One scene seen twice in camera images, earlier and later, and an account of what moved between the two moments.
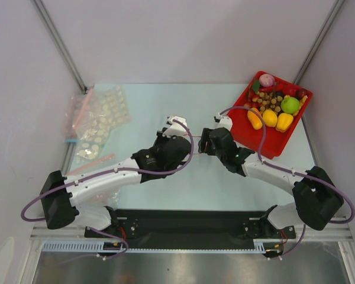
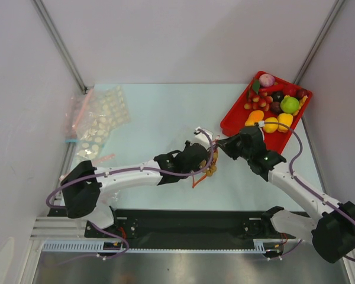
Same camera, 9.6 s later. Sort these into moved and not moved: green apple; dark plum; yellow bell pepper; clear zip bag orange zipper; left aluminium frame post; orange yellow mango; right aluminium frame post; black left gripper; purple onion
Moved: orange yellow mango; clear zip bag orange zipper; black left gripper
Not moved: dark plum; left aluminium frame post; green apple; yellow bell pepper; right aluminium frame post; purple onion
